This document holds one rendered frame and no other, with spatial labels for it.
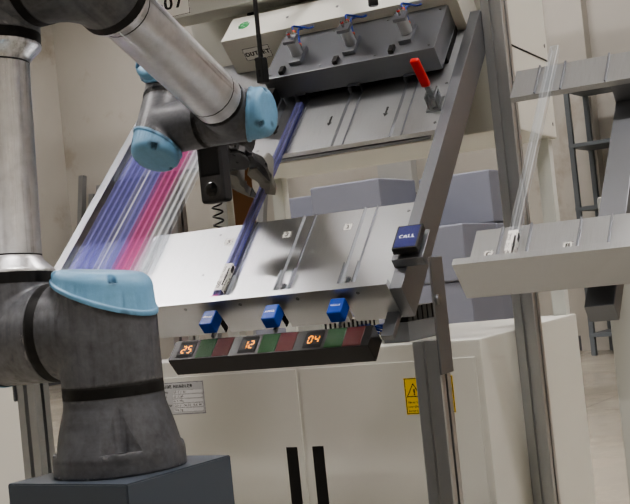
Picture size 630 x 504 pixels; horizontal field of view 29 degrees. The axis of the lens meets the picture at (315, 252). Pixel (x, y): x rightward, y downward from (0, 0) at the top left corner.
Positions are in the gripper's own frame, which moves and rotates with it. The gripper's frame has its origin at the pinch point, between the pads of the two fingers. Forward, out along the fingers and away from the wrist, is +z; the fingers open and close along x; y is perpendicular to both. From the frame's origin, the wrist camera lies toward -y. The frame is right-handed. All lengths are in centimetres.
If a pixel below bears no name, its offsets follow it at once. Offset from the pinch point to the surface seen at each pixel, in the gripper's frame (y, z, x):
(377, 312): -26.7, -2.6, -26.6
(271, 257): -15.2, -3.1, -6.6
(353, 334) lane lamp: -32.4, -6.7, -25.3
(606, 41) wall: 545, 586, 103
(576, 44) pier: 540, 578, 124
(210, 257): -13.5, -2.7, 5.5
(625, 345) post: -29, 9, -60
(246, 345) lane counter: -32.9, -6.8, -7.6
